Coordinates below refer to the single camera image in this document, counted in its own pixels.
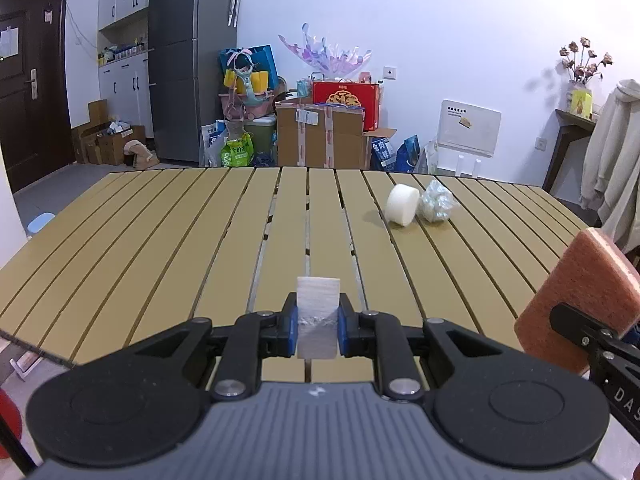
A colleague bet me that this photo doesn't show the white gauze pad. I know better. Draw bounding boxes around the white gauze pad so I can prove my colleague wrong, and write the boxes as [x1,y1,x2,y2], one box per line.
[296,276,341,361]

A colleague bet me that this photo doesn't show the pink brown sponge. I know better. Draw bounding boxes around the pink brown sponge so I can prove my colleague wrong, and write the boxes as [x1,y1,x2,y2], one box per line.
[514,228,639,375]

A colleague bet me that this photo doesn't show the white foam tape roll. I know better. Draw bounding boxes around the white foam tape roll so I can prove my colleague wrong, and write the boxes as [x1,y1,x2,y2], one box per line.
[384,183,421,228]

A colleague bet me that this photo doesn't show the crumpled clear plastic bag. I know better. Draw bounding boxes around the crumpled clear plastic bag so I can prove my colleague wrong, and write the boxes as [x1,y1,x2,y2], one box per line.
[418,180,460,223]

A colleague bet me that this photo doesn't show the folding slatted camping table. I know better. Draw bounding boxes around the folding slatted camping table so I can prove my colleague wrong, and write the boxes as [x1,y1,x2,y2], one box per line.
[1,167,584,364]

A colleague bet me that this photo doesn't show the green snack bag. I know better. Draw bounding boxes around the green snack bag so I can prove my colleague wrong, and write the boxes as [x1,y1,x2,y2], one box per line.
[220,131,254,168]

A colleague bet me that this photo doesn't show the large taped cardboard box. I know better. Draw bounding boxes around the large taped cardboard box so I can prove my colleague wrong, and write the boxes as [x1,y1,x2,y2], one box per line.
[276,101,371,169]

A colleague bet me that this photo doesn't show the dark wooden side table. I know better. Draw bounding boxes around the dark wooden side table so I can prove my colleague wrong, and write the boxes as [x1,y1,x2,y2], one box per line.
[542,108,596,193]

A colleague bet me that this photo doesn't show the cream hooded jacket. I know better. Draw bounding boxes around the cream hooded jacket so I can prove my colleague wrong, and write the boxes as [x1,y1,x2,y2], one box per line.
[579,79,640,254]

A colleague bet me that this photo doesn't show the red gift box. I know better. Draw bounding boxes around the red gift box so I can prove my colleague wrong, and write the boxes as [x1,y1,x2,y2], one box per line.
[311,81,381,131]

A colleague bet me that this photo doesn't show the open cardboard boxes by door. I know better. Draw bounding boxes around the open cardboard boxes by door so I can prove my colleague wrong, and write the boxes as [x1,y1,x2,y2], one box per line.
[72,100,145,166]

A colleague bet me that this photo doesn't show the white floor squeegee mop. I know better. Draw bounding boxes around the white floor squeegee mop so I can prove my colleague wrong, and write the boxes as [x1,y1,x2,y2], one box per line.
[9,349,42,380]

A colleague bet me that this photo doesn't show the iridescent flower bouquet wrap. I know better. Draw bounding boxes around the iridescent flower bouquet wrap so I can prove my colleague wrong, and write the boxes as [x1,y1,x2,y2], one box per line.
[279,23,372,79]

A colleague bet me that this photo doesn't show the light blue stool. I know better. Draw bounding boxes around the light blue stool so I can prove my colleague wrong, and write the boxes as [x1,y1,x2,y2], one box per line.
[26,211,55,236]

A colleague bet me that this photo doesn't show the blue gift bag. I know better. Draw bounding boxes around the blue gift bag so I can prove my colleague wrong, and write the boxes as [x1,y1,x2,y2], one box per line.
[219,44,278,93]

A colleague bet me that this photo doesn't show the red plastic bucket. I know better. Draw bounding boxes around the red plastic bucket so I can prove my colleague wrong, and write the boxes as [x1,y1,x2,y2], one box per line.
[0,389,23,460]

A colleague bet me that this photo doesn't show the dark brown door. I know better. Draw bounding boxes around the dark brown door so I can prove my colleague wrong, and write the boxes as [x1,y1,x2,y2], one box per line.
[1,0,75,192]

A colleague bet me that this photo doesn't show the white kitchen cabinets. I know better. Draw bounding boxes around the white kitchen cabinets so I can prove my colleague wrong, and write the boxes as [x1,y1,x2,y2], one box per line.
[98,0,154,138]

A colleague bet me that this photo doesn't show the dark grey refrigerator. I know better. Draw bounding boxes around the dark grey refrigerator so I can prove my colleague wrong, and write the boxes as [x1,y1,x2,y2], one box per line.
[148,0,236,166]

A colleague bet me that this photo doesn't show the white wall heater panel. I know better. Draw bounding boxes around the white wall heater panel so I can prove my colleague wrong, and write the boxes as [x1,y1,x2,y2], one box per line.
[437,100,502,157]

